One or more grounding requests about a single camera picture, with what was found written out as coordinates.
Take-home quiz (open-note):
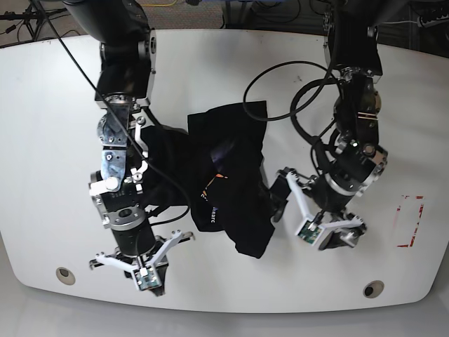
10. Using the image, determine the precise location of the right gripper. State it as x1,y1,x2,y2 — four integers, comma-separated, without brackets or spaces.
89,225,195,272

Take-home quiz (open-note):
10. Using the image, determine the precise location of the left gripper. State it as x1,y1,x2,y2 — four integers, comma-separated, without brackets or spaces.
277,167,367,241

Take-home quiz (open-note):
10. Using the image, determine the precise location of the black printed T-shirt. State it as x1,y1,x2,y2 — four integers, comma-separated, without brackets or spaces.
142,103,274,258

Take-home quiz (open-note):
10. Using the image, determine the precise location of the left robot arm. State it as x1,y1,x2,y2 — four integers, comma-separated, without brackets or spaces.
140,1,396,258

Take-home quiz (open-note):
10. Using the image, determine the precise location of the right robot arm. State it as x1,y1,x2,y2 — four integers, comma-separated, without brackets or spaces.
65,1,363,277

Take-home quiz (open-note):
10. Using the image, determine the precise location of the red tape marking rectangle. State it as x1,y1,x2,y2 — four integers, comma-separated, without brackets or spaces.
393,195,425,248

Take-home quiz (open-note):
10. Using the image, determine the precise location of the white power strip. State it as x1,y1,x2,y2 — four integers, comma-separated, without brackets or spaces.
417,8,448,28

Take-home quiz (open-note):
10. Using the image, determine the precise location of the black tripod stand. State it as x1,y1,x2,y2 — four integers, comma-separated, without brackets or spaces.
1,1,68,44

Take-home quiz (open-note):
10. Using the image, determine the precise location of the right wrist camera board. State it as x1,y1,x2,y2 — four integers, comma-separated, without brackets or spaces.
134,267,161,291

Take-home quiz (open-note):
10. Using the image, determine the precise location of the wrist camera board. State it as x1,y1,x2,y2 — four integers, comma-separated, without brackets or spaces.
134,267,161,291
296,219,323,246

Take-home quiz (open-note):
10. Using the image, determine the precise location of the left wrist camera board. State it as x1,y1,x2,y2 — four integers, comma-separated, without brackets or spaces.
296,219,323,246

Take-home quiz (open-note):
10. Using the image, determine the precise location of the right table cable grommet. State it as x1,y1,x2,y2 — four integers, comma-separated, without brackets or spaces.
363,280,384,299

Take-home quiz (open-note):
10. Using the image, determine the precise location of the table cable grommet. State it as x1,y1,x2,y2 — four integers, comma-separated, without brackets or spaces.
55,267,76,286
363,280,384,299

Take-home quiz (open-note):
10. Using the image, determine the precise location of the left table cable grommet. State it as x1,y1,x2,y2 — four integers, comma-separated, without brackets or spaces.
55,267,76,286

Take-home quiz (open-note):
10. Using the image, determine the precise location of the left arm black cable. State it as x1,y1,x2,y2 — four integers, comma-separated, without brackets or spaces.
243,59,347,225

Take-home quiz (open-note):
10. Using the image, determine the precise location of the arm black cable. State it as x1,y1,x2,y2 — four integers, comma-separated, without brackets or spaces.
243,59,347,225
33,0,197,267

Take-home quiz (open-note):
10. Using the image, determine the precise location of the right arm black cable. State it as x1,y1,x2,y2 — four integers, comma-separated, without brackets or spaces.
33,0,197,267

